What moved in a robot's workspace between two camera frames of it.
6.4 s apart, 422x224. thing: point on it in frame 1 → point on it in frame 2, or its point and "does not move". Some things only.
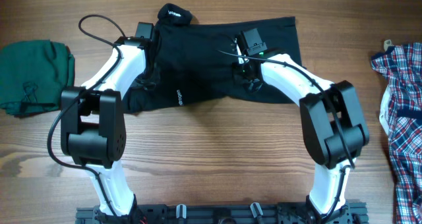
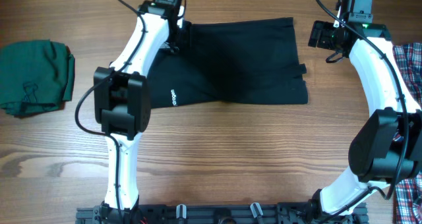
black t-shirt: x=188 y=60 does not move
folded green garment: x=33 y=74 does not move
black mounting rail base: x=222 y=214 does not move
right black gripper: x=236 y=76 → x=324 y=28
